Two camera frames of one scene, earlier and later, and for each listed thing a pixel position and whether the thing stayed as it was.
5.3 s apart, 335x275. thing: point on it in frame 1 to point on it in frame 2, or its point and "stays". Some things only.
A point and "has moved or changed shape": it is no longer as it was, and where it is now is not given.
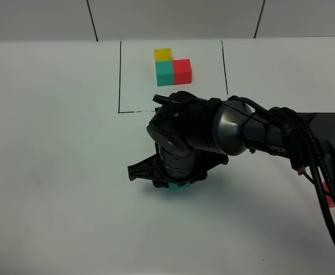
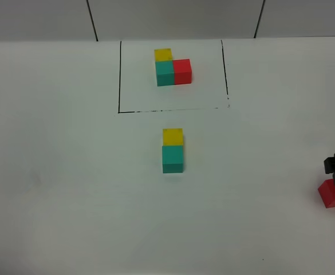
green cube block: (176, 186) has moved or changed shape
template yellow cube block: (163, 55) stays
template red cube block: (182, 71) stays
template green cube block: (165, 73) stays
